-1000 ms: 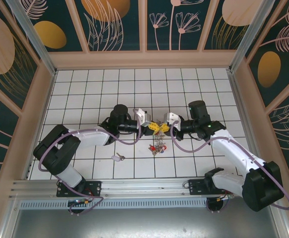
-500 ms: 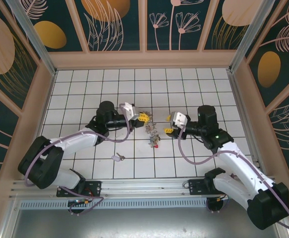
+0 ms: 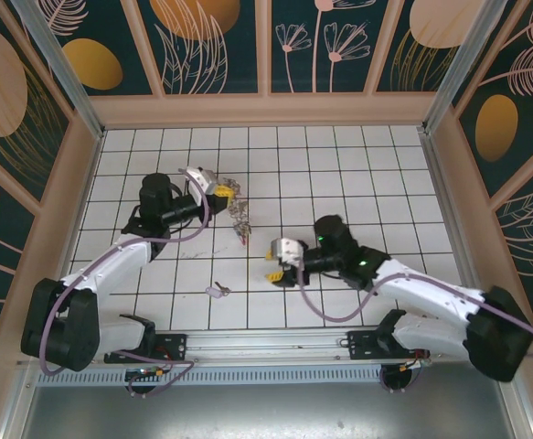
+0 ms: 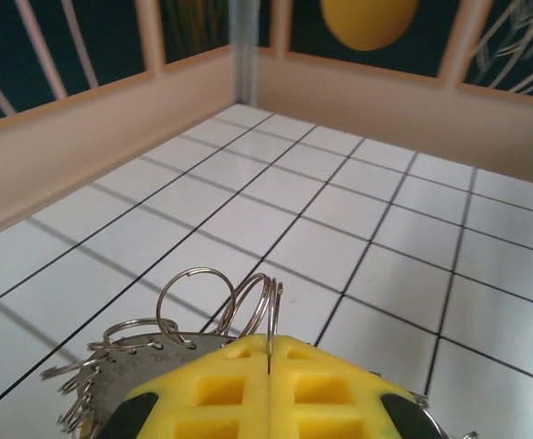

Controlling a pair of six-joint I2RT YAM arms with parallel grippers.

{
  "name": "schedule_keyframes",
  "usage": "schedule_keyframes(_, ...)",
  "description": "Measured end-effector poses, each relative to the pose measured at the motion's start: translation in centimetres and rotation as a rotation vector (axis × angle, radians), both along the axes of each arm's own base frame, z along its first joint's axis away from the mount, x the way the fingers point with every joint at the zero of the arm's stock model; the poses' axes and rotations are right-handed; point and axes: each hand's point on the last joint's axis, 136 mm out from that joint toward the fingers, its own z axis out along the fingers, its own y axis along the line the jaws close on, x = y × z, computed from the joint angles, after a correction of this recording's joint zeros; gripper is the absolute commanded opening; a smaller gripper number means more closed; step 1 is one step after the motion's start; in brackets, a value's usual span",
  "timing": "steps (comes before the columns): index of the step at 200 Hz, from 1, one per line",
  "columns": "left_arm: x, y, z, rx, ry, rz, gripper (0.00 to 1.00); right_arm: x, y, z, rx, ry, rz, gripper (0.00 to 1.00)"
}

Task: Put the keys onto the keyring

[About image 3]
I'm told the metal disc with key rings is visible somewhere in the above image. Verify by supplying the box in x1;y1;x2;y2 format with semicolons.
222;177;254;247

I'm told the grey sheet metal panel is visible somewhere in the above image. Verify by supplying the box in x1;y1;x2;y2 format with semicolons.
0;383;533;439

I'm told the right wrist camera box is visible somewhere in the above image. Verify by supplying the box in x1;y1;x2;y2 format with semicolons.
269;236;312;270

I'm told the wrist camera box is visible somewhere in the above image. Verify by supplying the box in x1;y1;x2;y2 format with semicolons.
269;236;312;270
179;166;219;202

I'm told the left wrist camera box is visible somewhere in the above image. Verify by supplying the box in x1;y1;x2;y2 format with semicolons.
179;166;219;202

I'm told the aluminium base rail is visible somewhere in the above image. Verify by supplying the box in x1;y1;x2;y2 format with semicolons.
16;323;517;371

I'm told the slotted grey cable duct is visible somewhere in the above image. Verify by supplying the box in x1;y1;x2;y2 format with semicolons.
32;368;507;388

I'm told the aluminium side rail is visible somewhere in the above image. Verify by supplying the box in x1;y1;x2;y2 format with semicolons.
419;129;485;294

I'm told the aluminium corner post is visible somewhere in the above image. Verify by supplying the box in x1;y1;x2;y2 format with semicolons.
421;0;507;134
12;0;106;140

